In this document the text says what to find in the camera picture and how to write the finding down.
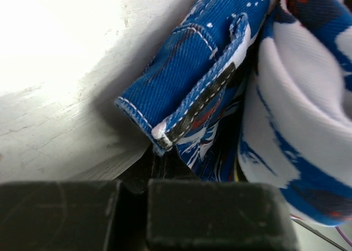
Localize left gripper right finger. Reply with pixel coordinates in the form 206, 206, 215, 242
161, 149, 197, 180

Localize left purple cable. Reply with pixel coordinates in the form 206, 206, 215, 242
334, 225, 352, 245

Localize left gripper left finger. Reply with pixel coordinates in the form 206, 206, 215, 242
120, 149, 160, 193

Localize blue white red patterned trousers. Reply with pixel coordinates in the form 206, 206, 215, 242
115, 0, 351, 226

